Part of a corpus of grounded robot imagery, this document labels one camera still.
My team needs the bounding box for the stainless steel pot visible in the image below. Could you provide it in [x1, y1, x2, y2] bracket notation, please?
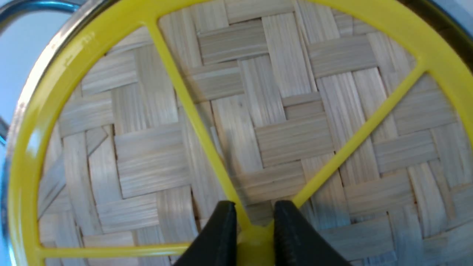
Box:
[0, 0, 473, 266]

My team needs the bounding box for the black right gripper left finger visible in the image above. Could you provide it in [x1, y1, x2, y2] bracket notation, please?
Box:
[174, 201, 237, 266]

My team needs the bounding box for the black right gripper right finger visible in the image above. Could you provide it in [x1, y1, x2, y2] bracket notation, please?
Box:
[273, 200, 350, 266]

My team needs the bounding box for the woven bamboo steamer lid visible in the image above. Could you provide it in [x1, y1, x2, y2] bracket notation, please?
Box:
[7, 0, 473, 266]

